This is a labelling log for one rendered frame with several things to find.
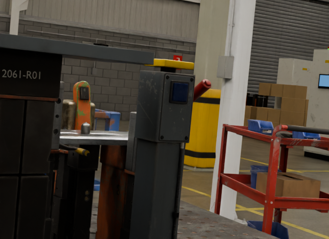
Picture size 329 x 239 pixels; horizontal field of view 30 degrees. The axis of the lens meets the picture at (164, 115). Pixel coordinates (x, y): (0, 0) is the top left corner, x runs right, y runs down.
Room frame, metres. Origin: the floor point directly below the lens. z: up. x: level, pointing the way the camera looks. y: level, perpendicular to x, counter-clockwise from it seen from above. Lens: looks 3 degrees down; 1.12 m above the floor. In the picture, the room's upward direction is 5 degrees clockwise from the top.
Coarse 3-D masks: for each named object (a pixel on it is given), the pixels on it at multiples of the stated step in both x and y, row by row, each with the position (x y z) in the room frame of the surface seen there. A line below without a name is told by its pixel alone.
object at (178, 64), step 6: (156, 60) 0.99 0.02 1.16; (162, 60) 0.97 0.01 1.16; (168, 60) 0.97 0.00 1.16; (174, 60) 0.98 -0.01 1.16; (150, 66) 1.02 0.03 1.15; (156, 66) 0.99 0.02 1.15; (162, 66) 0.97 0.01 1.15; (168, 66) 0.97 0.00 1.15; (174, 66) 0.98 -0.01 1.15; (180, 66) 0.99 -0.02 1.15; (186, 66) 0.99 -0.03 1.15; (192, 66) 1.00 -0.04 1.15; (174, 72) 1.00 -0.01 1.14
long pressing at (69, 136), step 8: (64, 136) 1.18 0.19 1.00; (72, 136) 1.19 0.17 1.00; (80, 136) 1.20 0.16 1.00; (88, 136) 1.22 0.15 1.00; (96, 136) 1.27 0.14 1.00; (104, 136) 1.28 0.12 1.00; (112, 136) 1.30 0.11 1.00; (120, 136) 1.32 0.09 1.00; (80, 144) 1.19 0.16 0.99; (88, 144) 1.20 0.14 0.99; (96, 144) 1.21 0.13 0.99; (104, 144) 1.22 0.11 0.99; (112, 144) 1.24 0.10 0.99; (120, 144) 1.25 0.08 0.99
